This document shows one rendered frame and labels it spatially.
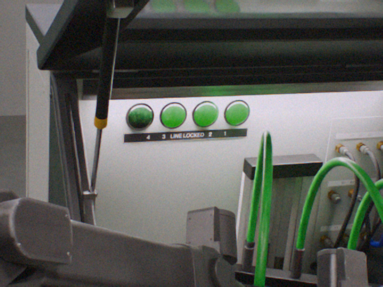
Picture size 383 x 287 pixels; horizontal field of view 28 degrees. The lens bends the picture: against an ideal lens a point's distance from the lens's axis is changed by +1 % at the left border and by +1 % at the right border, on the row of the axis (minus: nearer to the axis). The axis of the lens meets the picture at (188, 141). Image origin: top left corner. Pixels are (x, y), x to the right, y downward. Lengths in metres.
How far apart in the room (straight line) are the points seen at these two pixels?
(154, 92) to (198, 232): 0.43
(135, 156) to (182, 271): 0.60
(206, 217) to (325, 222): 0.68
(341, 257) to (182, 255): 0.34
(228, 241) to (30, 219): 0.45
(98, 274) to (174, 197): 0.79
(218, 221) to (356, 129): 0.64
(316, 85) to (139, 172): 0.35
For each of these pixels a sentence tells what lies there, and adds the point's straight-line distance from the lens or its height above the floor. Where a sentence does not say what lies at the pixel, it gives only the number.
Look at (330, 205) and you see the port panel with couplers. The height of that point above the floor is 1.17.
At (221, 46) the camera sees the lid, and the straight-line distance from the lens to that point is 1.22.
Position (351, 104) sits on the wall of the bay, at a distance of 1.50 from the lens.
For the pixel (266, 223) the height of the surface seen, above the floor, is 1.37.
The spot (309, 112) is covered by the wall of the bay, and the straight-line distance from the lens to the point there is 1.46.
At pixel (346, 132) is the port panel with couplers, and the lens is 1.51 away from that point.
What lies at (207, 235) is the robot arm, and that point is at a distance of 0.91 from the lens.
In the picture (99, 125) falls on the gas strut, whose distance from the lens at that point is 1.08.
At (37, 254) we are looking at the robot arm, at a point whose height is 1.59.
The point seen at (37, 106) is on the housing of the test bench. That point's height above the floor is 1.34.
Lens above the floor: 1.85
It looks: 22 degrees down
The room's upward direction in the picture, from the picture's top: 5 degrees clockwise
